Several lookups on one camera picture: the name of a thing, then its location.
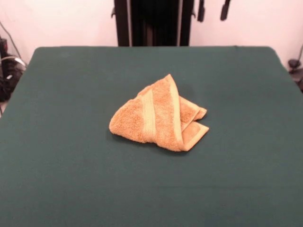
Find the black equipment with cables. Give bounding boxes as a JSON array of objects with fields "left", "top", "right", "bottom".
[{"left": 0, "top": 37, "right": 27, "bottom": 102}]

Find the dark green table cloth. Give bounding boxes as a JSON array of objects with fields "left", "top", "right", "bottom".
[{"left": 0, "top": 45, "right": 303, "bottom": 227}]

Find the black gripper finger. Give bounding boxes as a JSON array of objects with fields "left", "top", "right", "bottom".
[
  {"left": 196, "top": 0, "right": 205, "bottom": 22},
  {"left": 220, "top": 0, "right": 232, "bottom": 21}
]

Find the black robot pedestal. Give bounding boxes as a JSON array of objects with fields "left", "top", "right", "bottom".
[{"left": 110, "top": 0, "right": 197, "bottom": 47}]

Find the dark round stand base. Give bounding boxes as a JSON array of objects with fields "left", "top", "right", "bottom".
[{"left": 287, "top": 59, "right": 303, "bottom": 93}]

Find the orange terry towel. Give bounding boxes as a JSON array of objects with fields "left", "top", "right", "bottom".
[{"left": 108, "top": 73, "right": 210, "bottom": 152}]

